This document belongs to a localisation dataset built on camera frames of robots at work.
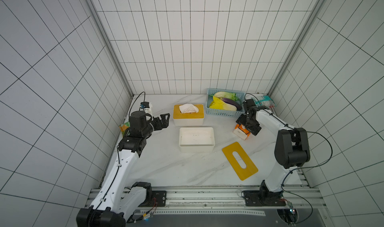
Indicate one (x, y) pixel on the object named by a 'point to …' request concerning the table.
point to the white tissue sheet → (188, 108)
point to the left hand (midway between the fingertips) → (160, 119)
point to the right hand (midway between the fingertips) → (239, 125)
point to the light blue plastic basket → (240, 95)
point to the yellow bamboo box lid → (177, 114)
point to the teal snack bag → (265, 100)
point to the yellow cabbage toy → (217, 103)
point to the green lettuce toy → (222, 94)
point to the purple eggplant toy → (237, 105)
